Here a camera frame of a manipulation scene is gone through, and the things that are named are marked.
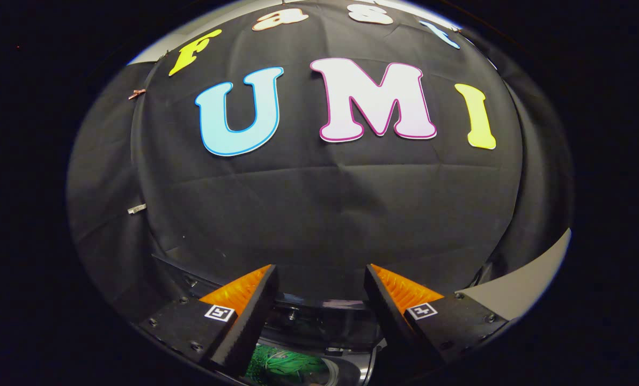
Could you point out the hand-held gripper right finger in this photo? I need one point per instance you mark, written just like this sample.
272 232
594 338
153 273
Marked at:
394 327

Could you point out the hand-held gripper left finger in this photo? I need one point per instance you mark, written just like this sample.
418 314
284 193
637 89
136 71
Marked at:
247 332

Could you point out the green polo shirt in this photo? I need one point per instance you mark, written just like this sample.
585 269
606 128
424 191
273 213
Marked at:
281 364

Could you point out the dark washing machine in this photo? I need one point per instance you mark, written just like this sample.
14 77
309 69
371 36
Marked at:
319 319

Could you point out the black backdrop cloth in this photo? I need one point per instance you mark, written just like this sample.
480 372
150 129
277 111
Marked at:
324 203

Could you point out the white clip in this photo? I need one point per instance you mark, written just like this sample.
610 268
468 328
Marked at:
136 208

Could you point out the pink clip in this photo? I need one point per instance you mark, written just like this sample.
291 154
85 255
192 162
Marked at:
136 94

